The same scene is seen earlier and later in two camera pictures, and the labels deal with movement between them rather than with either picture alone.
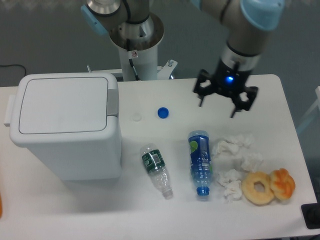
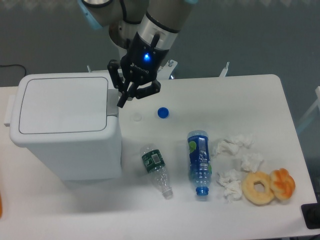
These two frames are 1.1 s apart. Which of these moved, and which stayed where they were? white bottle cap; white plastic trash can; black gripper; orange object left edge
Moved: black gripper
Stayed: orange object left edge; white plastic trash can; white bottle cap
